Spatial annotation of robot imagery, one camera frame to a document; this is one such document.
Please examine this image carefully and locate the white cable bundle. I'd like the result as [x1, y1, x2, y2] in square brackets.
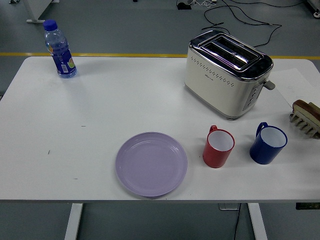
[187, 0, 218, 8]

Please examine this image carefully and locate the red mug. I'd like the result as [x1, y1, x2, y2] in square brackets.
[202, 124, 236, 169]

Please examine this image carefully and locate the black cable under table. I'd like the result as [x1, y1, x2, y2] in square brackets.
[232, 203, 242, 240]

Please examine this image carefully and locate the blue mug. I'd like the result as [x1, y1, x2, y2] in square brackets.
[249, 121, 289, 165]

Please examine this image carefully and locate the white table leg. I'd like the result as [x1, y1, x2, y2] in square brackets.
[247, 202, 269, 240]
[64, 202, 84, 240]

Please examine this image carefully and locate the white paper sheet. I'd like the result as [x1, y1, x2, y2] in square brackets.
[268, 66, 320, 111]

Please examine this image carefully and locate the cream and chrome toaster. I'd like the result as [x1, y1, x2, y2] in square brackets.
[184, 29, 277, 122]

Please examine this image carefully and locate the slice of bread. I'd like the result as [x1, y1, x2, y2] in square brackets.
[291, 99, 320, 126]

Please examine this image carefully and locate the clear bottle with blue label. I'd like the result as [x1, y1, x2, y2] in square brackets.
[42, 19, 78, 79]

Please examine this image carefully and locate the purple plate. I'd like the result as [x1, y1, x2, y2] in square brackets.
[115, 131, 189, 198]

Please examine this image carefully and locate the long black floor cable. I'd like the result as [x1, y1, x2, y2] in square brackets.
[221, 0, 283, 48]

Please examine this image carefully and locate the short black floor cable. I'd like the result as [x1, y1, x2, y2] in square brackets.
[201, 8, 230, 35]

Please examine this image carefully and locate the white desk frame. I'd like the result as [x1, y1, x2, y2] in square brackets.
[9, 0, 61, 24]

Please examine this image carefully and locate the black control box under table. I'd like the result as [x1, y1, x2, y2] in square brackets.
[295, 202, 320, 211]

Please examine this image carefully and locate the white furniture base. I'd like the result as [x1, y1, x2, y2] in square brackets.
[306, 0, 320, 18]

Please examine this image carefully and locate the grey bracket under table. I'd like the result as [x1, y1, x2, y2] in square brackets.
[218, 202, 241, 211]

